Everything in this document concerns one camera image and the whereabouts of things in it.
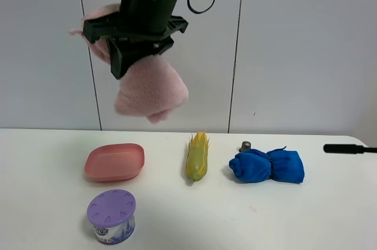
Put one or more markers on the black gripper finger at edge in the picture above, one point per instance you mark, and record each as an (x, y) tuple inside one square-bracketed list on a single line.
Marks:
[(348, 149)]

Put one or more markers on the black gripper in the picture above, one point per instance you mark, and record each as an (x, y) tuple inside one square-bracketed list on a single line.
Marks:
[(151, 21)]

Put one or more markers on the pink towel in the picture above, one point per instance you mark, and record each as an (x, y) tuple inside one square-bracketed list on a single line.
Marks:
[(150, 88)]

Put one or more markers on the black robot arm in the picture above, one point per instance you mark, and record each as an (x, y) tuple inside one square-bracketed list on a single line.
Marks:
[(250, 66)]

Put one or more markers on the blue rolled towel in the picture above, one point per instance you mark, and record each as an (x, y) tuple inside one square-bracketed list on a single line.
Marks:
[(255, 166)]

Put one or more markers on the small grey metal thimble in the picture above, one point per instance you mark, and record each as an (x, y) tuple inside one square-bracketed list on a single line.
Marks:
[(245, 146)]

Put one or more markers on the pink square plastic plate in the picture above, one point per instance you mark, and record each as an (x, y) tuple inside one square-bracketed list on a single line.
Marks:
[(115, 162)]

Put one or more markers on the toy corn cob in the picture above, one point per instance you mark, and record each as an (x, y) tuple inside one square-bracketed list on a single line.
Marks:
[(197, 156)]

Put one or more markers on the purple lidded air freshener can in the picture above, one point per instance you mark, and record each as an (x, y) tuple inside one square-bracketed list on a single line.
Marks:
[(111, 215)]

